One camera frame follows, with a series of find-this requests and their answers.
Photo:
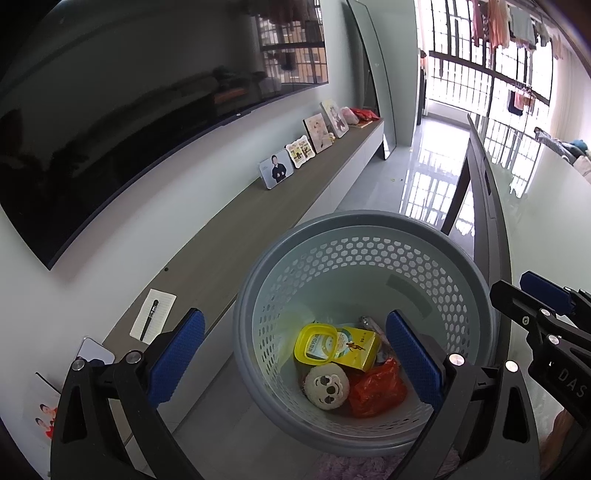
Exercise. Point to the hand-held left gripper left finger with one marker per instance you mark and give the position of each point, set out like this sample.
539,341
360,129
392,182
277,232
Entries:
178,355

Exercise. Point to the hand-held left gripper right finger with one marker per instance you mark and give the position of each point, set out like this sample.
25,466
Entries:
413,360

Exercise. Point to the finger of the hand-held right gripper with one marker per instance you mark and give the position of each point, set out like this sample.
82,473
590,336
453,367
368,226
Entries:
517,300
547,290

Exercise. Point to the red plastic bag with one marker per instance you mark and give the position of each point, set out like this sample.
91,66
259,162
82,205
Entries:
376,390

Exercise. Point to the yellow cardboard box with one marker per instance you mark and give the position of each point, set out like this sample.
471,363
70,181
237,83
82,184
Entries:
358,346

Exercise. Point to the pink snack wrapper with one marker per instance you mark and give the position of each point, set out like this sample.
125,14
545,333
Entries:
369,321

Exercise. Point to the round beige plush toy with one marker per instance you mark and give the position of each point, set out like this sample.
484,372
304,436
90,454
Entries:
325,387

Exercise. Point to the grey perforated plastic basket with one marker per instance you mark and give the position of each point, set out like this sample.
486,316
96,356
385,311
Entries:
369,263

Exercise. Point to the yellow plastic lid frame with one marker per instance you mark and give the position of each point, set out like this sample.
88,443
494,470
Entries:
300,344

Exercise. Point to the black pen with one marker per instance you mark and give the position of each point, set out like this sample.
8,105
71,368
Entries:
149,320

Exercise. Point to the white notepad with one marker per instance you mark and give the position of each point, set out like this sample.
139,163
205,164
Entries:
164,309

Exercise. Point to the purple fluffy rug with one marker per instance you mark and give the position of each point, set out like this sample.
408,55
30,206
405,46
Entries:
351,468

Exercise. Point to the printed photo red figures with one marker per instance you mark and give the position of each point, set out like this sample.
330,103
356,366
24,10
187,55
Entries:
44,410

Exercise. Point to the blue cloth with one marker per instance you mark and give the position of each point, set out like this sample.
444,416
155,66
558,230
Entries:
579,146

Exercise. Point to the checkered cloth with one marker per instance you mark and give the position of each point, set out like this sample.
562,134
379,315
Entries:
549,141

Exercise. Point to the small drying rack clothes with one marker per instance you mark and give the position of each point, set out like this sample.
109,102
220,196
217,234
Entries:
519,101

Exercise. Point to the dark narrow cabinet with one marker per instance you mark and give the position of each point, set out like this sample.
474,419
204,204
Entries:
422,92

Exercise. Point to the red cloth bag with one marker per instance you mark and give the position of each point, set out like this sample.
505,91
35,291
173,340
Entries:
364,114

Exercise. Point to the black window grille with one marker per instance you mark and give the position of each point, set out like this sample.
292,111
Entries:
461,62

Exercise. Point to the row of hanging clothes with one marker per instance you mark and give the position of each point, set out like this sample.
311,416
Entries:
508,23

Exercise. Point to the tall standing mirror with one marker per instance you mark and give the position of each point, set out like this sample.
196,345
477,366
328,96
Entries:
374,69

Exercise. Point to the dark suit portrait frame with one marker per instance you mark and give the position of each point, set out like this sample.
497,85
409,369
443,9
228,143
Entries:
94,350
276,170

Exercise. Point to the ornate white photo frame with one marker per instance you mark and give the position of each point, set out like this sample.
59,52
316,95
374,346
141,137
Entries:
300,152

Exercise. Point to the wooden edge photo frame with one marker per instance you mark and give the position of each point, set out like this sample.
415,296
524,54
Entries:
317,133

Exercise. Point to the black wall television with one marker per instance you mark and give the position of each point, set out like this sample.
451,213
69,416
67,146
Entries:
115,115

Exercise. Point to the white tilted photo frame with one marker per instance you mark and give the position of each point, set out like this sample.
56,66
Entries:
335,117

